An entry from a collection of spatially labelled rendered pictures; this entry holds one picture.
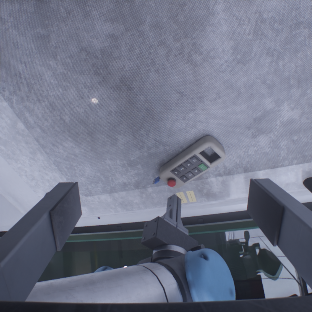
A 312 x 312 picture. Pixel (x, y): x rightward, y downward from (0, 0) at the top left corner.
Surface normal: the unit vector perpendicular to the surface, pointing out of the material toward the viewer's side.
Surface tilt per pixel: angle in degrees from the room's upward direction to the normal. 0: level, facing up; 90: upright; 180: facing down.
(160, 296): 95
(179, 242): 90
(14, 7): 0
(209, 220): 26
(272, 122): 0
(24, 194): 6
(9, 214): 41
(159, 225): 90
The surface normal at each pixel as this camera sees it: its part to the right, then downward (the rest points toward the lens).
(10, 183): -0.24, 0.65
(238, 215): -0.25, 0.23
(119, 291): 0.54, -0.80
